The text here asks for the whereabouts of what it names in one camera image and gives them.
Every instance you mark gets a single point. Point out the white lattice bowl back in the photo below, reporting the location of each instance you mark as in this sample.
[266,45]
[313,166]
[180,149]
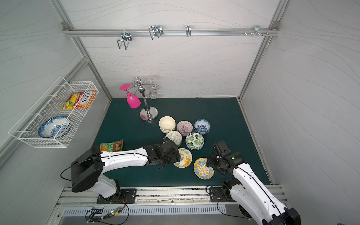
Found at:
[174,134]

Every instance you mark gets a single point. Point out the white lattice bowl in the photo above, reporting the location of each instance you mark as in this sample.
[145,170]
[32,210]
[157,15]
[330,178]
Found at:
[174,134]
[177,141]

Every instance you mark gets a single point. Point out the yellow leaf patterned bowl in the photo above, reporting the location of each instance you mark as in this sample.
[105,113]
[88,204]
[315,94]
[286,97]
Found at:
[186,158]

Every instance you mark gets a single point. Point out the blue yellow floral bowl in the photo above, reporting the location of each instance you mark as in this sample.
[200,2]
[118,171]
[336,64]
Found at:
[201,170]

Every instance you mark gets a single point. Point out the cream bowl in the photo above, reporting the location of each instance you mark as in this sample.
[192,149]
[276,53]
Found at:
[167,123]
[165,131]

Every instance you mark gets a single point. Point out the green leaf bowl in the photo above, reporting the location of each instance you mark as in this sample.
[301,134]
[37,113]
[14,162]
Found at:
[195,147]
[194,139]

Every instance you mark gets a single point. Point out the pink striped bowl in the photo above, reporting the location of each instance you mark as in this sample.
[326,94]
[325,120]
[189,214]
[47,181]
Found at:
[184,133]
[184,126]

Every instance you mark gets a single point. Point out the blue white bowl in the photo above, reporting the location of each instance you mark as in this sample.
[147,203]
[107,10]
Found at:
[55,127]
[202,124]

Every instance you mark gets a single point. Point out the white lattice bowl front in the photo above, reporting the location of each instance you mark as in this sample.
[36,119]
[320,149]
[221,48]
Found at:
[177,141]

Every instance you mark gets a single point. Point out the blue patterned bowl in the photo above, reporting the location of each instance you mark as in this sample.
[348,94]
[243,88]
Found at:
[202,131]

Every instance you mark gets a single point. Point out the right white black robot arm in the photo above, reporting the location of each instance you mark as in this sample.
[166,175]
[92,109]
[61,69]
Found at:
[251,194]

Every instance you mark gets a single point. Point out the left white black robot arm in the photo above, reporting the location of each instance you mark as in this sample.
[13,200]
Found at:
[87,171]

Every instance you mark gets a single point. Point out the dark green table mat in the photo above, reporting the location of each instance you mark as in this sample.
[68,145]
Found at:
[121,123]

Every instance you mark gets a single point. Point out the chrome glass holder stand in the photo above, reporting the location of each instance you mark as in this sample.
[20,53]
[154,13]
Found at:
[149,113]

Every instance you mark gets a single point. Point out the green snack bag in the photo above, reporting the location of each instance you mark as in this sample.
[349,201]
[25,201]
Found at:
[112,146]

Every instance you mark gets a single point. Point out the pink plastic wine glass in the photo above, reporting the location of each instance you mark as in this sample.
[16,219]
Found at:
[132,99]

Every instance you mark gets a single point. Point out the clear wine glass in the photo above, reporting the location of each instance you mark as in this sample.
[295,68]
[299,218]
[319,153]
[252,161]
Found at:
[153,88]

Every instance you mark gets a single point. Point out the colourful snack packet in basket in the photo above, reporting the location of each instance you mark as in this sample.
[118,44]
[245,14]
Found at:
[79,100]

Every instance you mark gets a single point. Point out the blue white bowl in basket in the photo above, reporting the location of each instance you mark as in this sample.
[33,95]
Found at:
[55,127]

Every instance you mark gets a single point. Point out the metal double hook left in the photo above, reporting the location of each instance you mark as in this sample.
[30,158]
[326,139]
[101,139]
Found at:
[125,39]

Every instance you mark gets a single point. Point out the metal double hook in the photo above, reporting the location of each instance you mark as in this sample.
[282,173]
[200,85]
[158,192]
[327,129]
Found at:
[125,39]
[155,31]

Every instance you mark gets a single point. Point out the metal double hook middle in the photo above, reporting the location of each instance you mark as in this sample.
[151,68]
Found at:
[155,31]

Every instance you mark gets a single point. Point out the small metal hook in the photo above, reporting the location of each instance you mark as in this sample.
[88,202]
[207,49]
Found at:
[188,30]

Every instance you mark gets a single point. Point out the metal hook right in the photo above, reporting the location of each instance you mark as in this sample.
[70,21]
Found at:
[256,32]

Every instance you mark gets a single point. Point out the aluminium top crossbar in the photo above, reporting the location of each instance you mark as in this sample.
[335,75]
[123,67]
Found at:
[195,32]

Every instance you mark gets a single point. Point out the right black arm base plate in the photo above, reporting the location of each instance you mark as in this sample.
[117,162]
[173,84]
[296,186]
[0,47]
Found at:
[218,194]

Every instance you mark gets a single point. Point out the aluminium front mounting rail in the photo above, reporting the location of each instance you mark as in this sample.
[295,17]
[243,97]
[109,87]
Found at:
[143,196]

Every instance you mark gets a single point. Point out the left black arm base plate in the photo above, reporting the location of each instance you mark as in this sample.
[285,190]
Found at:
[125,195]

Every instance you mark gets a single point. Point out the white wire wall basket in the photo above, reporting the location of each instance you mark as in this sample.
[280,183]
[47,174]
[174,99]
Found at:
[47,107]

